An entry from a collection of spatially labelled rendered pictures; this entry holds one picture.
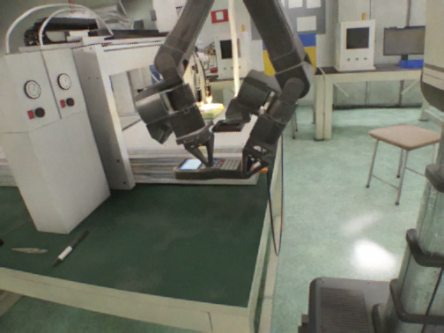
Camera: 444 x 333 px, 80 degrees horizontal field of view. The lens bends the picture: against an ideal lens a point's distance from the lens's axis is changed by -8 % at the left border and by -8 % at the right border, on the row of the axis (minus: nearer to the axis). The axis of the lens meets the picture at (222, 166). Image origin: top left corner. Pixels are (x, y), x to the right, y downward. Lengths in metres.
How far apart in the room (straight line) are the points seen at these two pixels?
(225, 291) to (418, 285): 0.55
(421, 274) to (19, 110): 1.07
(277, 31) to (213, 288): 0.49
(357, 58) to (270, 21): 3.04
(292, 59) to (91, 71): 0.61
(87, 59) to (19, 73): 0.23
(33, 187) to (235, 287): 0.58
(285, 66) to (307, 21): 4.56
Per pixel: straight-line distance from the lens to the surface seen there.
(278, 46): 0.56
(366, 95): 4.88
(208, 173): 0.68
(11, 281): 0.90
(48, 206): 0.86
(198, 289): 0.59
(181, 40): 0.67
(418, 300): 0.97
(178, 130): 0.65
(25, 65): 0.80
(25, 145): 0.81
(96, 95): 0.95
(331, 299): 1.21
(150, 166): 0.98
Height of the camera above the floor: 1.18
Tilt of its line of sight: 24 degrees down
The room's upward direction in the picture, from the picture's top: 7 degrees counter-clockwise
